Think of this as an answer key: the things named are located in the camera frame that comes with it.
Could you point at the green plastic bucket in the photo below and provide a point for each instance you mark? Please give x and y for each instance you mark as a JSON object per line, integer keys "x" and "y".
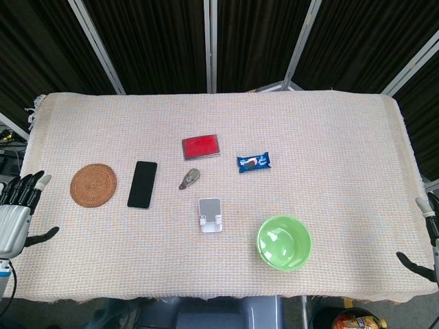
{"x": 284, "y": 244}

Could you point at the round woven rattan coaster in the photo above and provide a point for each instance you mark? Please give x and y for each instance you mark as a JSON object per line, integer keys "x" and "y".
{"x": 93, "y": 185}

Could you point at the blue cookie packet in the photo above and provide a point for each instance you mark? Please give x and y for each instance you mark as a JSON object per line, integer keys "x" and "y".
{"x": 254, "y": 162}

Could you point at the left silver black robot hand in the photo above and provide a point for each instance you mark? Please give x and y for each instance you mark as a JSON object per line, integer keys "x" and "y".
{"x": 13, "y": 222}

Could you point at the grey correction tape dispenser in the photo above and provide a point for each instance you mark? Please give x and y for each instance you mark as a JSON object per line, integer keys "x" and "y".
{"x": 189, "y": 178}

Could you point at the snack jar with black rim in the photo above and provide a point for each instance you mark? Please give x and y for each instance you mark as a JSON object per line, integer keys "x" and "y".
{"x": 360, "y": 320}

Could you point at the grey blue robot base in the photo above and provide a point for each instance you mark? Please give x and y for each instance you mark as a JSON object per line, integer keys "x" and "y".
{"x": 212, "y": 313}

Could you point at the beige woven tablecloth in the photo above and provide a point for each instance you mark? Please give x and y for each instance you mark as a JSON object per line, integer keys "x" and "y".
{"x": 219, "y": 113}

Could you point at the red case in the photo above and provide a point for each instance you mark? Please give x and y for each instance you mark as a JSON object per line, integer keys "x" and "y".
{"x": 201, "y": 146}

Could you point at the black smartphone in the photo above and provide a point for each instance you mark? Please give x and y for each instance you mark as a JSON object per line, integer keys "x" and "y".
{"x": 142, "y": 184}

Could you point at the white phone stand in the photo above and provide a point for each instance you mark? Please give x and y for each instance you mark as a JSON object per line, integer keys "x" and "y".
{"x": 210, "y": 216}

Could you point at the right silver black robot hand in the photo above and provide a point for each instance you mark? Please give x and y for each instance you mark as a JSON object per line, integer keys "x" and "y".
{"x": 433, "y": 226}

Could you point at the white partition frame post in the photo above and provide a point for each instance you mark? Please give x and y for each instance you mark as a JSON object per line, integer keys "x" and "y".
{"x": 99, "y": 48}
{"x": 210, "y": 44}
{"x": 12, "y": 124}
{"x": 411, "y": 65}
{"x": 302, "y": 44}

